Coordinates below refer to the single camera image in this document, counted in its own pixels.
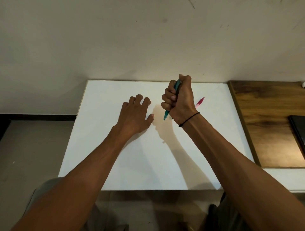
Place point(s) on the person's right hand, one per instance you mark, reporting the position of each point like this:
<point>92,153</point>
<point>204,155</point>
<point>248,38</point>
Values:
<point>183,102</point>

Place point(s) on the person's left hand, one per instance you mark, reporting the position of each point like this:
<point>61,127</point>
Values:
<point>132,117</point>

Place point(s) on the pink pen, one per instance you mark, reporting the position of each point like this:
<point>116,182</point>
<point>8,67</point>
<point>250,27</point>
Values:
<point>199,102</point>

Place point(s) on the teal pen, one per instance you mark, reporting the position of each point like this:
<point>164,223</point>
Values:
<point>166,115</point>

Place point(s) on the person's right thumb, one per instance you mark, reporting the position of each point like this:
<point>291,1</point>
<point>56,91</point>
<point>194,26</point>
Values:
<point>185,78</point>

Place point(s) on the grey shorts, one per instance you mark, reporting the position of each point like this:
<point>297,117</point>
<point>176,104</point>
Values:
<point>38,197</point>

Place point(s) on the black flat device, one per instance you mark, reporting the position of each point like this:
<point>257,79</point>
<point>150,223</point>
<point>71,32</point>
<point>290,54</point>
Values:
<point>299,129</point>

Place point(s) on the person's left forearm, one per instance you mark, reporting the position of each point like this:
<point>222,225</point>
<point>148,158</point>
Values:
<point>78,178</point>

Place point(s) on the person's right forearm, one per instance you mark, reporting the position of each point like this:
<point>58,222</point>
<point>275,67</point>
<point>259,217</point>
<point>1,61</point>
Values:
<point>238,173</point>

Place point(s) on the person's right middle finger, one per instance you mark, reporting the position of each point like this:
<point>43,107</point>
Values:
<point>168,92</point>

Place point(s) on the person's right little finger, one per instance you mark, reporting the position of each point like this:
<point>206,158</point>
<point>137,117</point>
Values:
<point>165,106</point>

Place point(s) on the person's left thumb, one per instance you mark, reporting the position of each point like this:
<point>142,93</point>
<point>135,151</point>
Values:
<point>149,119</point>

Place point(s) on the person's left little finger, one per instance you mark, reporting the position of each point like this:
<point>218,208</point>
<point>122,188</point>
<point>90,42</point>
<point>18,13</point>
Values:
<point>125,104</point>

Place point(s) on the brown wooden desk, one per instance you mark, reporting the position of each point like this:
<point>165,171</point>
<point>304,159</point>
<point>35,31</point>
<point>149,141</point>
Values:
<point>266,123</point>

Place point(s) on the black wrist band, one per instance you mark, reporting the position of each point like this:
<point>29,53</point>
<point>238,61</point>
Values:
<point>188,119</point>

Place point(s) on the person's left middle finger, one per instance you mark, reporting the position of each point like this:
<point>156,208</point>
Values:
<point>139,98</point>

